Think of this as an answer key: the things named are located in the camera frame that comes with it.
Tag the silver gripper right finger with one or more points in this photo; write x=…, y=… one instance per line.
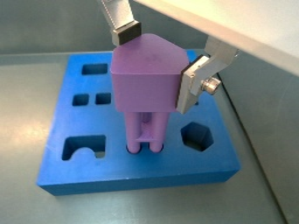
x=198, y=74

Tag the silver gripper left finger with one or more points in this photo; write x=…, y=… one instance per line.
x=125, y=27

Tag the purple three prong block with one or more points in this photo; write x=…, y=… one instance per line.
x=146, y=70

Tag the blue shape sorter board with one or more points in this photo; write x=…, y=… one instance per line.
x=86, y=158

